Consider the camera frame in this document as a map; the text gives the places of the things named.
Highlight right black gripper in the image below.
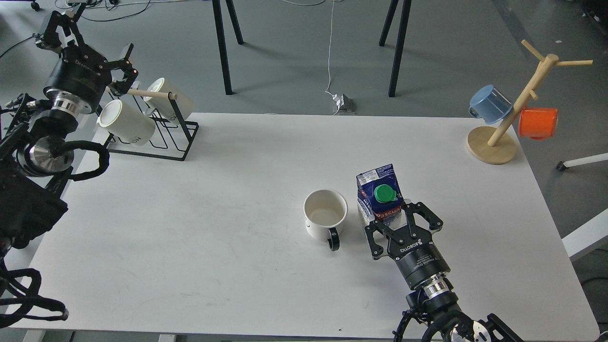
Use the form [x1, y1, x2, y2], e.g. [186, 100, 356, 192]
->
[363, 202, 450, 290]

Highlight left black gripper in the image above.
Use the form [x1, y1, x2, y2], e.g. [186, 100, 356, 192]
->
[34, 9, 139, 114]

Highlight blue white milk carton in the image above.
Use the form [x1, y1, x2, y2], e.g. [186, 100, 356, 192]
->
[356, 164, 403, 230]

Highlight white mug black handle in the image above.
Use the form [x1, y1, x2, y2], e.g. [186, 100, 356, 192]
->
[303, 189, 348, 252]

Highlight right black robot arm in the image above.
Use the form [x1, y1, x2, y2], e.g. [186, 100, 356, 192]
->
[359, 202, 521, 342]

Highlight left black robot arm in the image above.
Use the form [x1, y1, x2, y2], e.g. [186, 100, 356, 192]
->
[0, 3, 138, 258]

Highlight blue cup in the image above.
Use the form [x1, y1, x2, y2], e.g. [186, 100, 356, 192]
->
[469, 85, 514, 125]

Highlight orange cup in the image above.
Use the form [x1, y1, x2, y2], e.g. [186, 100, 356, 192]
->
[518, 107, 559, 140]

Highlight white mug on rack front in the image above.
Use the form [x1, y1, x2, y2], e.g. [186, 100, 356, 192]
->
[97, 99, 156, 146]

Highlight white mug on rack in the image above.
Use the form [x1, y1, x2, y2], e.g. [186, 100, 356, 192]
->
[97, 99, 156, 146]
[144, 78, 195, 127]

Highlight white mug on rack rear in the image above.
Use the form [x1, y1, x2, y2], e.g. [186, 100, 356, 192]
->
[144, 78, 195, 127]

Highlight wooden mug tree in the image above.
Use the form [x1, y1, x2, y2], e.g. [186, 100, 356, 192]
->
[465, 39, 594, 165]

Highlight black table legs left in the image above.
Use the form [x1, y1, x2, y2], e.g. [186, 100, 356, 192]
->
[211, 0, 245, 95]

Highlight black table legs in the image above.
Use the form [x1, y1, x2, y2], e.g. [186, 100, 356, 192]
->
[211, 0, 245, 95]
[378, 0, 412, 98]

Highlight white side table corner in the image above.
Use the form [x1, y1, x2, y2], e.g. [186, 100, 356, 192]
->
[562, 220, 608, 262]

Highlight white chair base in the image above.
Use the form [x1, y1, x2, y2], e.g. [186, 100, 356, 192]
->
[556, 153, 608, 171]

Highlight black table legs right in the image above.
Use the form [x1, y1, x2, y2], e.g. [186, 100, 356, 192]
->
[378, 0, 412, 98]

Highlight black wire mug rack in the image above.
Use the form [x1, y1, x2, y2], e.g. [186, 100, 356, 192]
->
[97, 76, 199, 162]

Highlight white floor cable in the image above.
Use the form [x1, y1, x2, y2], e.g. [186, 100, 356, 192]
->
[280, 0, 343, 114]

